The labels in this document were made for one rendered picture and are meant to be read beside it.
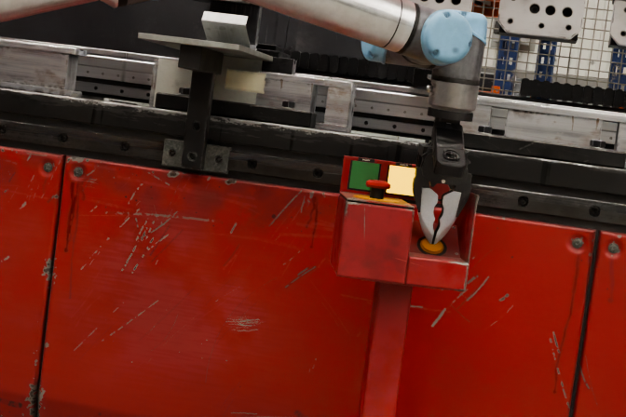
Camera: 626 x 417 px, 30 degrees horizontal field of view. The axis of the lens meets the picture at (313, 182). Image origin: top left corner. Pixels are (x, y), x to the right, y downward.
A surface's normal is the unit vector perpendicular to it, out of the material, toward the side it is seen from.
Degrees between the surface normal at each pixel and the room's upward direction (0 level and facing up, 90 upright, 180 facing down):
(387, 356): 90
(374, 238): 90
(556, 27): 90
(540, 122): 90
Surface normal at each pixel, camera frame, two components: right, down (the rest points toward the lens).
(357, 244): 0.05, 0.06
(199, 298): -0.18, 0.03
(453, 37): 0.32, 0.09
